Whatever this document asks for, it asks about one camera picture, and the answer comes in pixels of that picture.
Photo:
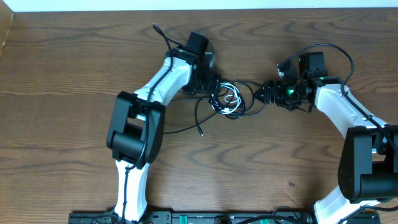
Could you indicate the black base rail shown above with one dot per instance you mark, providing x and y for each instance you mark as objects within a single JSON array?
[{"x": 166, "y": 217}]

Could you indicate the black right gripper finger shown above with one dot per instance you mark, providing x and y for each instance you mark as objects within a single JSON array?
[
  {"x": 264, "y": 98},
  {"x": 265, "y": 87}
]

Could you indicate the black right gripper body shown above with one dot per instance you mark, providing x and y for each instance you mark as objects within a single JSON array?
[{"x": 288, "y": 96}]

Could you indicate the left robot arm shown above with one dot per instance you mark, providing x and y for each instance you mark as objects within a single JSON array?
[{"x": 136, "y": 129}]

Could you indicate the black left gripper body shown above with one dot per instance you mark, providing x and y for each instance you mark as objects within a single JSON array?
[{"x": 212, "y": 82}]

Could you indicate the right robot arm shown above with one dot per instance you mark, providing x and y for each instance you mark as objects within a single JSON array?
[{"x": 367, "y": 172}]

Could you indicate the cardboard box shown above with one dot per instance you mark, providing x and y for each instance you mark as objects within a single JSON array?
[{"x": 6, "y": 17}]

